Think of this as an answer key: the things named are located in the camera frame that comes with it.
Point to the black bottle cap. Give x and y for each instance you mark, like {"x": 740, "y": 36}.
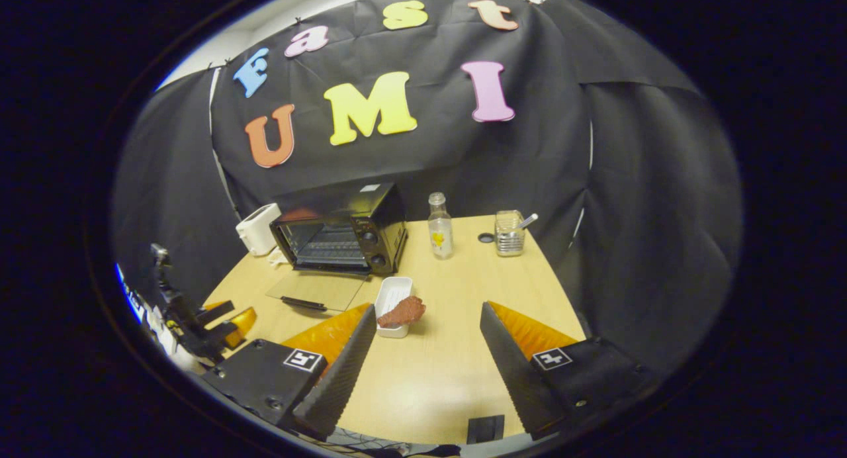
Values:
{"x": 486, "y": 237}

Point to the white toaster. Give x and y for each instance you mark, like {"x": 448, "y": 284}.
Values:
{"x": 257, "y": 231}

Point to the small black box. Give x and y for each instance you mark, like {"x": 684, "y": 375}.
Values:
{"x": 485, "y": 429}

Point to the black backdrop cloth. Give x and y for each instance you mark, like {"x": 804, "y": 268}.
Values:
{"x": 529, "y": 167}

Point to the white rectangular tray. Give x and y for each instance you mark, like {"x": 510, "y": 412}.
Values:
{"x": 392, "y": 291}

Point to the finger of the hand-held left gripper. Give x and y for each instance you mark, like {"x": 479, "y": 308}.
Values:
{"x": 241, "y": 325}
{"x": 217, "y": 310}

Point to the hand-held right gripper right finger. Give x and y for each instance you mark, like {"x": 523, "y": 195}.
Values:
{"x": 523, "y": 385}

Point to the computer monitor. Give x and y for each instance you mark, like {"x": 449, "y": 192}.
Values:
{"x": 130, "y": 299}

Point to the black electric oven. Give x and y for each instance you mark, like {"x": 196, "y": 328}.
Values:
{"x": 387, "y": 216}

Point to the white divided snack plate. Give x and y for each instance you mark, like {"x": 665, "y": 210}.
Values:
{"x": 277, "y": 258}

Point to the clear glass bottle yellow label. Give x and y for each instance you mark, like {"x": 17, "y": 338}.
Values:
{"x": 440, "y": 236}

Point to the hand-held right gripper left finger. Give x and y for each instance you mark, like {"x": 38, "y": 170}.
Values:
{"x": 337, "y": 385}

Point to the brown meat piece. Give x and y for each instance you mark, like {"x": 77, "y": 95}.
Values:
{"x": 403, "y": 311}

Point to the metal spoon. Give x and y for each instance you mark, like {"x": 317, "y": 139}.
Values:
{"x": 529, "y": 220}

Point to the ribbed glass jar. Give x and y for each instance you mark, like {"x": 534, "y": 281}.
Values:
{"x": 509, "y": 239}

